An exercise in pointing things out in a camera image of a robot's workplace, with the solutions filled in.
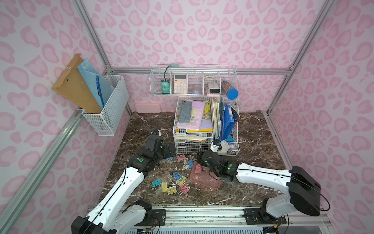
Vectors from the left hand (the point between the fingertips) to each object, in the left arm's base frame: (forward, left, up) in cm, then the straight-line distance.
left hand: (166, 145), depth 79 cm
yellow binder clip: (-17, +2, -18) cm, 24 cm away
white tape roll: (+7, -35, -12) cm, 38 cm away
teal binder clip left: (-14, +7, -18) cm, 24 cm away
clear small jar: (+39, -17, +8) cm, 43 cm away
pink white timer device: (+32, -27, +13) cm, 44 cm away
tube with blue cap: (+25, -37, +15) cm, 47 cm away
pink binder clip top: (0, -7, -15) cm, 17 cm away
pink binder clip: (-6, -17, -17) cm, 25 cm away
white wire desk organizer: (+4, -12, -3) cm, 13 cm away
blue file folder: (+16, -36, 0) cm, 40 cm away
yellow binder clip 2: (-19, -3, -17) cm, 25 cm away
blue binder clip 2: (-10, -5, -18) cm, 21 cm away
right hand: (-3, -18, -6) cm, 20 cm away
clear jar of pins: (+6, -40, -14) cm, 43 cm away
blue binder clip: (-3, -13, -17) cm, 22 cm away
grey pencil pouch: (+19, -10, +6) cm, 23 cm away
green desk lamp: (+35, +3, +14) cm, 38 cm away
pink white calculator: (+39, -6, +11) cm, 41 cm away
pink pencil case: (+44, +22, -14) cm, 51 cm away
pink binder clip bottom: (-18, -9, -17) cm, 26 cm away
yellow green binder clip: (-13, -8, -17) cm, 23 cm away
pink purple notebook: (+22, -18, +3) cm, 28 cm away
